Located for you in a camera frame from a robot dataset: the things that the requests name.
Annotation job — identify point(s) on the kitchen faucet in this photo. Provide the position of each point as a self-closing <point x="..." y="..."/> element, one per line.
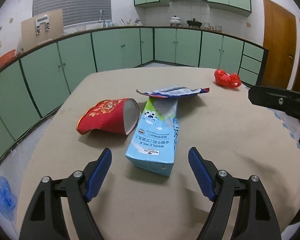
<point x="102" y="17"/>

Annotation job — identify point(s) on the group of glass jars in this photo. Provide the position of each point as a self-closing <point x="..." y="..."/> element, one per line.
<point x="212" y="27"/>

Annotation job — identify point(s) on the white cooking pot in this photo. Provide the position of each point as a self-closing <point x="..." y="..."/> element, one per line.
<point x="175" y="21"/>

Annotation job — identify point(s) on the white wall-mount device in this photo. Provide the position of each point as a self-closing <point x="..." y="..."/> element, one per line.
<point x="42" y="22"/>

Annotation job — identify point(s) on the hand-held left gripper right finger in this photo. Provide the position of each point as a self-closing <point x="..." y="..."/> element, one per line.
<point x="201" y="175"/>

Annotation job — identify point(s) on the utensil holder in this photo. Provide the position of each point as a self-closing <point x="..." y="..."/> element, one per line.
<point x="126" y="23"/>

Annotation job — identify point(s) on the cardboard sheet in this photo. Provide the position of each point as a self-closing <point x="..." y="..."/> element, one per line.
<point x="56" y="22"/>

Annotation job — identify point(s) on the metal kettle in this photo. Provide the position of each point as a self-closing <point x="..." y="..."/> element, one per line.
<point x="138" y="22"/>

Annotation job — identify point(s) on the torn snack wrapper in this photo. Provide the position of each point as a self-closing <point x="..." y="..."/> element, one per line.
<point x="172" y="92"/>

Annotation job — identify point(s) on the orange plastic basket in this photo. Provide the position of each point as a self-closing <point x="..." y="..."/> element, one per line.
<point x="5" y="58"/>

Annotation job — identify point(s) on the wooden door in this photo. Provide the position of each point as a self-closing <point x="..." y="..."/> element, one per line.
<point x="277" y="42"/>

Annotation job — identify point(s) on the blue plastic bag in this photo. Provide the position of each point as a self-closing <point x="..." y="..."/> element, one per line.
<point x="3" y="197"/>

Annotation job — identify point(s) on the black wok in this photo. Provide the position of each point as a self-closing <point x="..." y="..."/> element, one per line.
<point x="194" y="23"/>

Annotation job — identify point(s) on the grey window blind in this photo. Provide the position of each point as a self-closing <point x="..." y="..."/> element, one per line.
<point x="72" y="0"/>

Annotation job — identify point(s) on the green base cabinets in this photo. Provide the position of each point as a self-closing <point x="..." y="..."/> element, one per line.
<point x="75" y="55"/>

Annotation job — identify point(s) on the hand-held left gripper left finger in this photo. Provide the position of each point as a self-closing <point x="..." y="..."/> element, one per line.
<point x="98" y="175"/>

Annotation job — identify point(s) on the blue milk carton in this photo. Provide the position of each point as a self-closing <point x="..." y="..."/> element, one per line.
<point x="152" y="140"/>

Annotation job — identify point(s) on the red plastic bag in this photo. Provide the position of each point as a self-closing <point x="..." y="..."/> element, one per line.
<point x="225" y="78"/>

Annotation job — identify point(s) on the red paper cup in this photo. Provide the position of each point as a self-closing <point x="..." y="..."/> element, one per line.
<point x="105" y="117"/>

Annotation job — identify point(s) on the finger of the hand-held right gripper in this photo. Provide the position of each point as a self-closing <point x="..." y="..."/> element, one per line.
<point x="280" y="101"/>

